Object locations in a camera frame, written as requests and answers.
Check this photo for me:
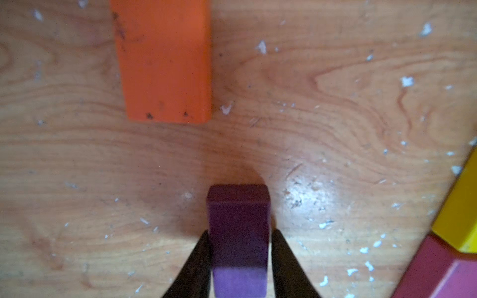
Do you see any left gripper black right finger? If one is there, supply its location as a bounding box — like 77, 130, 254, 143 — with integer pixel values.
272, 229, 321, 298

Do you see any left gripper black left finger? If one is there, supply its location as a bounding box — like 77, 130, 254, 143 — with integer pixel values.
163, 230, 212, 298

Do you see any purple building block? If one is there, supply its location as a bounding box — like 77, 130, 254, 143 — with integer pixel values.
207, 185, 271, 298

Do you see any magenta block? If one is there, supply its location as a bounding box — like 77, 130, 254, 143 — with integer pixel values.
392, 233, 477, 298

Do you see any yellow block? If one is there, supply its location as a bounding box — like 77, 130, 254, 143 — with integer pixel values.
432, 150, 477, 254

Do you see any orange building block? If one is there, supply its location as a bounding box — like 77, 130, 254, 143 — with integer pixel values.
111, 1, 212, 124

